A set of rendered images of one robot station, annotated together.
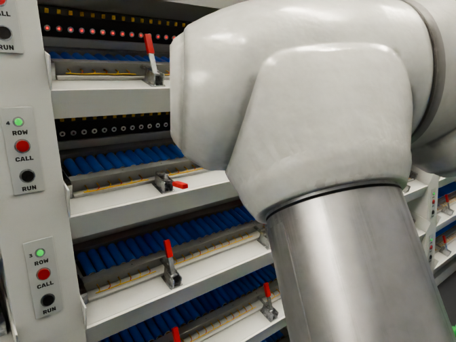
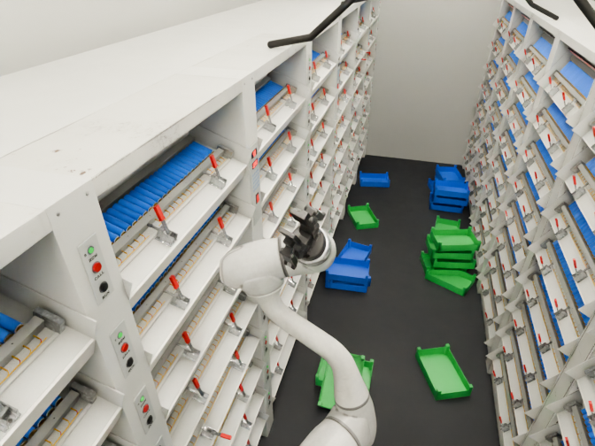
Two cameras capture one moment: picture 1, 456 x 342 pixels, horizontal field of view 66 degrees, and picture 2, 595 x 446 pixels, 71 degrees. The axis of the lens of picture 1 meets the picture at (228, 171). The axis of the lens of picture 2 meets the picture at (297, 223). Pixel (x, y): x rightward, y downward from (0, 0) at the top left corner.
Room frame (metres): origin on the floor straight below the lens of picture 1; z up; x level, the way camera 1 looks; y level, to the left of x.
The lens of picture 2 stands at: (-0.11, 0.33, 2.06)
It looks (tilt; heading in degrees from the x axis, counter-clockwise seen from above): 33 degrees down; 324
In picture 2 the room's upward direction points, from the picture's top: straight up
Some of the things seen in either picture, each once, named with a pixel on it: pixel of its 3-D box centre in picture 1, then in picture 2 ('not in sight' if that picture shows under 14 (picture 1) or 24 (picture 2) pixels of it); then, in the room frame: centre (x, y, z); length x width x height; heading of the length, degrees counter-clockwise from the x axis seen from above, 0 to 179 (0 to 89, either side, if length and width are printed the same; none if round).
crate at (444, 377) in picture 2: not in sight; (442, 370); (0.61, -1.24, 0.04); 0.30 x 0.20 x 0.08; 152
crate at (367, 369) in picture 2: not in sight; (344, 372); (0.94, -0.78, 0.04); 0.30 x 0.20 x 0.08; 38
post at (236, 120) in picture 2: not in sight; (239, 299); (1.01, -0.20, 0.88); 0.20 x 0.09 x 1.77; 38
